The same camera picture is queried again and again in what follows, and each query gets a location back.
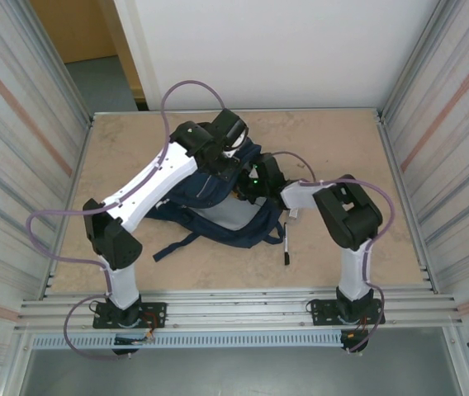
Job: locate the small silver packet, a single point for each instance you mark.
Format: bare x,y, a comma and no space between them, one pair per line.
294,213

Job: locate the navy blue backpack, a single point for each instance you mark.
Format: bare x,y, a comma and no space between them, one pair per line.
201,194

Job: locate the black white marker pen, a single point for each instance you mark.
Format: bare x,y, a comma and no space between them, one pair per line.
286,247

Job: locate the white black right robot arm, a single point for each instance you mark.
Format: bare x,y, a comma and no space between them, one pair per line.
354,272

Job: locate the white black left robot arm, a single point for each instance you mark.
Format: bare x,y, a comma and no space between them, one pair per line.
152,185

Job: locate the brown wooden door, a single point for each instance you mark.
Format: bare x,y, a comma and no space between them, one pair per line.
73,24

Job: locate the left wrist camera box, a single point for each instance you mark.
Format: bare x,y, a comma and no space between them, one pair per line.
230,153

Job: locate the white door frame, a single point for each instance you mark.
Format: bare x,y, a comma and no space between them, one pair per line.
137,41

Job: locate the aluminium table side rail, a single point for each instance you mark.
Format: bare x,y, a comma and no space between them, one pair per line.
388,144
77,165

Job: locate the aluminium rail frame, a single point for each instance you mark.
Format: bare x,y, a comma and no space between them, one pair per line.
238,313

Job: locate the aluminium frame post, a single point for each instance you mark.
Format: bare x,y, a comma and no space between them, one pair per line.
405,82
73,97

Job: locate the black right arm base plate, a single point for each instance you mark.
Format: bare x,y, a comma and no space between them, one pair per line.
323,311

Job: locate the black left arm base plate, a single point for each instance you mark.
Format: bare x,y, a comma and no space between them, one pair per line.
156,315

